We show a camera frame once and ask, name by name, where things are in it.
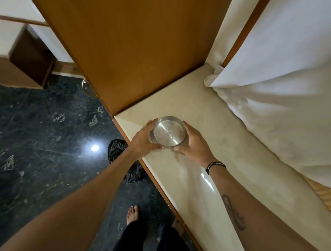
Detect brown wooden door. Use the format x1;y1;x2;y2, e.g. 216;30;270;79
32;0;232;117

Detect round metal door knob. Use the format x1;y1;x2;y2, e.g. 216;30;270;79
82;79;99;99

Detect dark wooden cabinet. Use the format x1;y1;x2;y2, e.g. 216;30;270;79
0;23;56;90

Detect white curtain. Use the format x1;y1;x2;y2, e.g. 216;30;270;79
204;0;331;188

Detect person's right hand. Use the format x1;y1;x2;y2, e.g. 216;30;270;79
174;121;217;168

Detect person's black trousers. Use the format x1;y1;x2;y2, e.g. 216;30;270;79
120;220;191;251

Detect person's left foot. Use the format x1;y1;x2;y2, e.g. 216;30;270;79
126;205;139;225

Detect person's right forearm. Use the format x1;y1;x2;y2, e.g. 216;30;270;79
207;163;319;251

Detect yellow woven basket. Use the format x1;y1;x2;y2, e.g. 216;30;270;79
303;176;331;210

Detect person's left forearm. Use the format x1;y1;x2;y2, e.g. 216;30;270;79
0;147;145;251

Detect person's foot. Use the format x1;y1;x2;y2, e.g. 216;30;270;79
126;205;139;225
172;218;185;236

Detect person's left hand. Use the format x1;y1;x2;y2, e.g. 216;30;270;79
128;118;163;160

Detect person's right foot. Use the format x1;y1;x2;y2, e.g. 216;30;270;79
172;218;185;236

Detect black cord wristband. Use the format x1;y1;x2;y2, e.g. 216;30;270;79
205;162;227;176

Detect round steel container with lid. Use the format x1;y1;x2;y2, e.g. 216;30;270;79
149;116;187;147

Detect black plastic trash bag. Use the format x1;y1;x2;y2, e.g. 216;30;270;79
108;139;146;183

